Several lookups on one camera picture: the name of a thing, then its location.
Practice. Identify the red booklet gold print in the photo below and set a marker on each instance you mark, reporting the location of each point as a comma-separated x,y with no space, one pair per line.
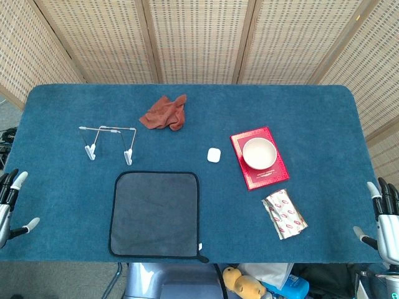
265,179

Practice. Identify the grey blue robot torso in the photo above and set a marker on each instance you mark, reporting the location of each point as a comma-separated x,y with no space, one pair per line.
174,280

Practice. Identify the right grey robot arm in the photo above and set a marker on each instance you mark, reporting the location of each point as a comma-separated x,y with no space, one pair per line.
393,285

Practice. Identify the dark grey cloth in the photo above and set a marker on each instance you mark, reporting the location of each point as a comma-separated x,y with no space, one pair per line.
156,215

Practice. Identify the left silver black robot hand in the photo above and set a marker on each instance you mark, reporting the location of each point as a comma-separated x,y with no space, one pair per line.
3,218

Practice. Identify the blue plastic bottle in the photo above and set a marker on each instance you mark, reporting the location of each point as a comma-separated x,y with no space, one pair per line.
294,285

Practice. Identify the white plastic bag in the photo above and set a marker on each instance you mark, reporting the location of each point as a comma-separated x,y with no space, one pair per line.
265,271

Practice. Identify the silver foil packet red logos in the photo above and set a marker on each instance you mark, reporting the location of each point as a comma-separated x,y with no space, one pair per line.
285,215

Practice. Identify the woven bamboo folding screen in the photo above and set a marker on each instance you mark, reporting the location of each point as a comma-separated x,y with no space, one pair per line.
199,40

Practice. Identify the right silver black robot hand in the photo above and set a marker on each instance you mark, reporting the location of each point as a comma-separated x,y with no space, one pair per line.
388,230

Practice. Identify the yellow plush toy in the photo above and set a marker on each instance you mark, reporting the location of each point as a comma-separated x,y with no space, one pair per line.
243,283

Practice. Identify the cream bowl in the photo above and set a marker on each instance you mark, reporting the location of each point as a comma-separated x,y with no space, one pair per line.
259,152

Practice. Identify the white earbud case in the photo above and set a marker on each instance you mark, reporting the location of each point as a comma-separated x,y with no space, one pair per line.
213,154

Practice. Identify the black bag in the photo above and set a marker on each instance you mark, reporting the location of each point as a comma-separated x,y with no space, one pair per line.
327,277

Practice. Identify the rust brown crumpled cloth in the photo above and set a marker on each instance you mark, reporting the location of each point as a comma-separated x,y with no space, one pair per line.
165,115

